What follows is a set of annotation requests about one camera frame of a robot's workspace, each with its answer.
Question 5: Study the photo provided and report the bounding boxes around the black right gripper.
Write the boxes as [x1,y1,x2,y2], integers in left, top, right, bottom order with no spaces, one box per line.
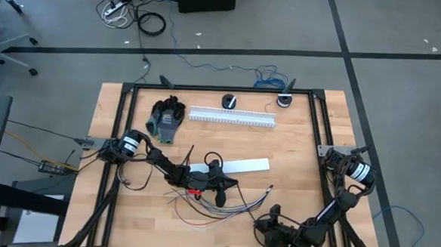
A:
[254,202,288,247]

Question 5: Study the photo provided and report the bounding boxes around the black camera cable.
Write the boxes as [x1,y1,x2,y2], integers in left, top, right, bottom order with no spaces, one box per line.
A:
[203,150,225,169]
[252,211,278,247]

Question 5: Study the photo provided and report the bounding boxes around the white cable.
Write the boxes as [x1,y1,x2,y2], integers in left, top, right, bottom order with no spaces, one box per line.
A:
[102,7,131,30]

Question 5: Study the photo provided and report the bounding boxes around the coiled black cable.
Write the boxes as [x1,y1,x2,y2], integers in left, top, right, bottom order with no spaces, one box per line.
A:
[137,11,168,38]

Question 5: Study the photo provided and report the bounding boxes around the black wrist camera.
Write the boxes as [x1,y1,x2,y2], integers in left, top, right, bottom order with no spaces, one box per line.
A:
[164,164,195,190]
[280,224,304,247]

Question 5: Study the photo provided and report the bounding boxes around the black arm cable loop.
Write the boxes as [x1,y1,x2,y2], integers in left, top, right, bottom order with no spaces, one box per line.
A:
[115,159,154,193]

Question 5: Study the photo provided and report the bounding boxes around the grey metal bracket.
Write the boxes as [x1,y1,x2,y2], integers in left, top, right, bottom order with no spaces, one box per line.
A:
[316,144,359,159]
[72,135,109,151]

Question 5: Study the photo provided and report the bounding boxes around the black left camera cable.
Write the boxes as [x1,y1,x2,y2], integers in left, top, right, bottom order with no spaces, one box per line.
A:
[203,150,225,169]

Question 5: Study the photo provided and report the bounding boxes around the purple wire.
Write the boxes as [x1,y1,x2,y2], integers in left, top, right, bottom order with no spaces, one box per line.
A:
[162,179,275,233]

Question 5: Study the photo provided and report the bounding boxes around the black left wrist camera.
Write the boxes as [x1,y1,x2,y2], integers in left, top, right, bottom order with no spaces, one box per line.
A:
[164,164,195,190]

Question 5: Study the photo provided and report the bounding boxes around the green wire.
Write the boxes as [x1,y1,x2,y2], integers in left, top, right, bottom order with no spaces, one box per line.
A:
[162,179,275,233]

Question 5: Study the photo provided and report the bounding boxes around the black right camera cable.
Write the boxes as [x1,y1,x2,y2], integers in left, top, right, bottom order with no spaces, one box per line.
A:
[252,211,278,247]

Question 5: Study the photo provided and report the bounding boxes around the thin blue cable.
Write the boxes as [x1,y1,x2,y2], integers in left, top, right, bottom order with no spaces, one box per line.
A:
[371,203,427,247]

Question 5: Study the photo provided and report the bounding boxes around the white flat duct cover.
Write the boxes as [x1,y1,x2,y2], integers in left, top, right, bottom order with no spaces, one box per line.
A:
[189,153,272,178]

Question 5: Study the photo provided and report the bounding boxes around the white power strip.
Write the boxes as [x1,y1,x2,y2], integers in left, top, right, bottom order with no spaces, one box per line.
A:
[102,0,127,20]

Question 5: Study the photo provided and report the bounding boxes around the yellow cable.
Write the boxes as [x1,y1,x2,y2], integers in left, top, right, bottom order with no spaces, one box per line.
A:
[2,128,82,172]

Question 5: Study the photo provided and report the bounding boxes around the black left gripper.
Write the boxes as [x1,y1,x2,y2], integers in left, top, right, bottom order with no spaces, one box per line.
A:
[185,157,241,210]

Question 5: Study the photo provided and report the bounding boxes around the long black zip tie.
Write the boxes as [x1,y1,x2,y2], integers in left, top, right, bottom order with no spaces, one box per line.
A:
[233,184,259,222]

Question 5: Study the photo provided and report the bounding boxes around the black aluminium table frame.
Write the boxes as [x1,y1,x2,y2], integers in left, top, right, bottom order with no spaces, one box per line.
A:
[60,76,393,247]

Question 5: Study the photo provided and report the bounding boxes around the blue ethernet cable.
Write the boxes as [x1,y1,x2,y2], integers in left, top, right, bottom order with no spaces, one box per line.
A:
[253,63,290,91]

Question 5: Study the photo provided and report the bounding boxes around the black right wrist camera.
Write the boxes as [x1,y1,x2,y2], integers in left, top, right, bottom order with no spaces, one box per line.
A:
[280,224,304,247]

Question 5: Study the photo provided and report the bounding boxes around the white slotted cable duct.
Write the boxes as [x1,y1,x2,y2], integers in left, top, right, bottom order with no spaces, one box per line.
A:
[188,105,278,128]

